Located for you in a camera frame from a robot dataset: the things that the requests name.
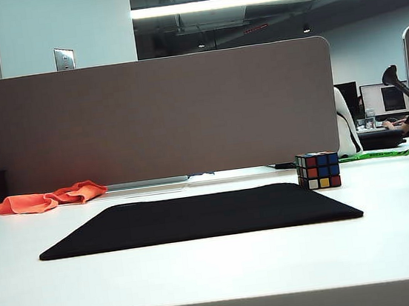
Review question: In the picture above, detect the multicoloured puzzle cube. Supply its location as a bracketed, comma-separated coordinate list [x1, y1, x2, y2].
[293, 149, 343, 192]

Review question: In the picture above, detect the black mouse pad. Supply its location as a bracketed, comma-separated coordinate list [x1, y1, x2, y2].
[33, 173, 365, 262]

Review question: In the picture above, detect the red ceiling sign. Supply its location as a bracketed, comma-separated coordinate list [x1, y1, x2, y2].
[243, 23, 269, 35]

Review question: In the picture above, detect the dark computer monitor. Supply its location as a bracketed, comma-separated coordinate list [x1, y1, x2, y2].
[333, 81, 362, 122]

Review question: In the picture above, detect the clear water bottle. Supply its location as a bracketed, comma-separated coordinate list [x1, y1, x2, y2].
[363, 106, 378, 130]

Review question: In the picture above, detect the black bulky bag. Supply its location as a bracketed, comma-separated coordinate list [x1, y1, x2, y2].
[356, 126, 408, 153]

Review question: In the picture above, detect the lit computer monitor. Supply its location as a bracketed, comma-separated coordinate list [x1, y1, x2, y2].
[359, 79, 409, 119]

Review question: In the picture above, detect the orange cloth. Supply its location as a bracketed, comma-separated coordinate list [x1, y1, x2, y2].
[0, 178, 110, 219]

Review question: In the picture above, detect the seated background person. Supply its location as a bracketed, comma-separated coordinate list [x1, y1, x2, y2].
[381, 115, 409, 139]

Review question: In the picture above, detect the black cable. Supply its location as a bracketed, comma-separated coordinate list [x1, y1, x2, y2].
[267, 161, 299, 173]

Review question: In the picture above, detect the silver wall plate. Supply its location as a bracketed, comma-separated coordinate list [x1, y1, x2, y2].
[53, 45, 77, 72]

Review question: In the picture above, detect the green strap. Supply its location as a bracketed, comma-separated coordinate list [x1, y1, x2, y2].
[333, 146, 409, 164]

